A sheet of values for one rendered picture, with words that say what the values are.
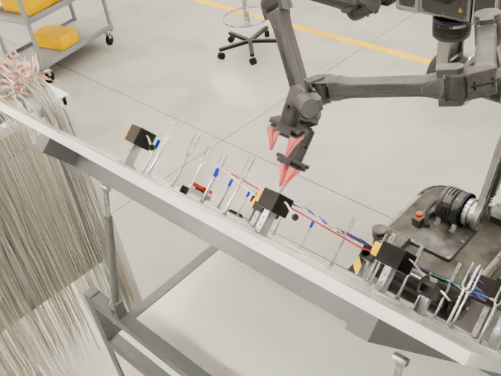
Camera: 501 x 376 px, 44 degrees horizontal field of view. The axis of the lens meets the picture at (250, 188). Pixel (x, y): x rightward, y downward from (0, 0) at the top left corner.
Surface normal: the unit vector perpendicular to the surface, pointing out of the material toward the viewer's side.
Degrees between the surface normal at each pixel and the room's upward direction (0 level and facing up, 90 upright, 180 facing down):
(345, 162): 0
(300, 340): 0
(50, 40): 90
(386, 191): 0
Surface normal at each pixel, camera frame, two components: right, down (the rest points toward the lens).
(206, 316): -0.13, -0.78
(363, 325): -0.52, -0.29
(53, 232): 0.71, 0.36
